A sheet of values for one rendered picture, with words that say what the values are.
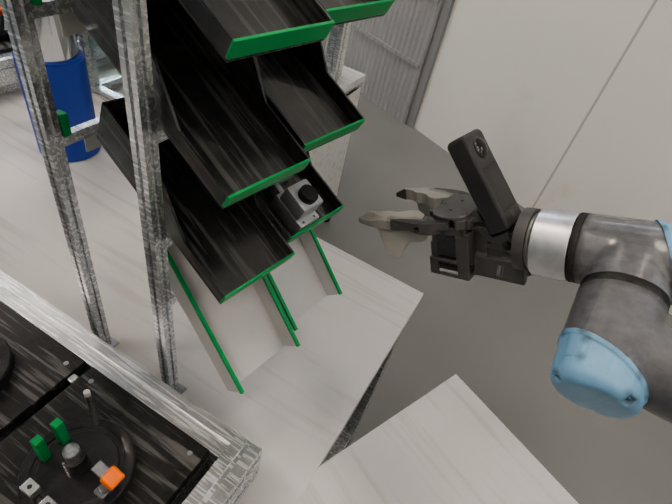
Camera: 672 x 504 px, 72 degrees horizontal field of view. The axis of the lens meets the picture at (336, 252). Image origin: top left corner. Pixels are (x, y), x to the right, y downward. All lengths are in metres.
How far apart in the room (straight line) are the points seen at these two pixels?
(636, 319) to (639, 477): 1.94
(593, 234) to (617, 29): 2.58
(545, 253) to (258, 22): 0.36
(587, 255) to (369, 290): 0.71
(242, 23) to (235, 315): 0.47
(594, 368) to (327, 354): 0.65
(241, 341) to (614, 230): 0.55
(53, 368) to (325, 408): 0.47
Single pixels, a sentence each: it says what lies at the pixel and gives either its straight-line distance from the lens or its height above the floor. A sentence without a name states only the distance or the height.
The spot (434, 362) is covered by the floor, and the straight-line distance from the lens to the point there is 2.19.
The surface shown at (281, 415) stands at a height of 0.86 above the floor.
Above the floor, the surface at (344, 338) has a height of 0.86.
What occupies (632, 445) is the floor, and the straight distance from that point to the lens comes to 2.47.
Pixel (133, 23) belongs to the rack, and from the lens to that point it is 0.49.
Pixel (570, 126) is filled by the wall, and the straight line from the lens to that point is 3.18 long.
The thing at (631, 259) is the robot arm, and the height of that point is 1.44.
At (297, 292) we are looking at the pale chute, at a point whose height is 1.02.
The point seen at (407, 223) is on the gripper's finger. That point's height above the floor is 1.34.
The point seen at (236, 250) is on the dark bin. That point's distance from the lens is 0.67.
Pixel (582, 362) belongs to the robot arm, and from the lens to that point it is 0.45.
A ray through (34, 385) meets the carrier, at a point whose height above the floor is 0.97.
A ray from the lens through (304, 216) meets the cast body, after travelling 0.71.
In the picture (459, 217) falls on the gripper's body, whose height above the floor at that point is 1.37.
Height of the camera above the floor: 1.67
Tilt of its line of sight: 42 degrees down
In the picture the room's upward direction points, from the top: 14 degrees clockwise
